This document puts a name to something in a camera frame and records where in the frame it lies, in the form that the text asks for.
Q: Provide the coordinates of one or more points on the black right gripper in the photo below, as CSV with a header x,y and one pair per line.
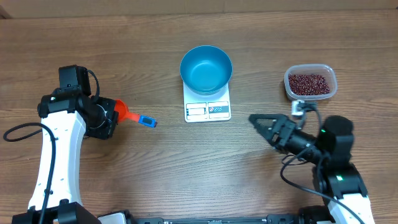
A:
x,y
277,122

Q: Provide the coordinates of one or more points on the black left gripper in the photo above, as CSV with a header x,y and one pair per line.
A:
x,y
108,131

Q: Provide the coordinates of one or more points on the red measuring scoop blue handle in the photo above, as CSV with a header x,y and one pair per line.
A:
x,y
124,114

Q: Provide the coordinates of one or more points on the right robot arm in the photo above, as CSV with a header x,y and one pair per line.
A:
x,y
335,177

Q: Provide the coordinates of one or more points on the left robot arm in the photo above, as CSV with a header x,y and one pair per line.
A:
x,y
68,114

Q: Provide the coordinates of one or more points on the white kitchen scale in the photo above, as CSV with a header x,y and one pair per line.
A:
x,y
206,108

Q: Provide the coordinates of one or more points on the blue bowl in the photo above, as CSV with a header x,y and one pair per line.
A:
x,y
206,69

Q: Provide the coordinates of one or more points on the red adzuki beans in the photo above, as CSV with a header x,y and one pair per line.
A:
x,y
308,84

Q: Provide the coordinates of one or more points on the clear plastic container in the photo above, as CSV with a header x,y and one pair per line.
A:
x,y
319,69

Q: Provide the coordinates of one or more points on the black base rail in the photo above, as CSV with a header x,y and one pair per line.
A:
x,y
125,217

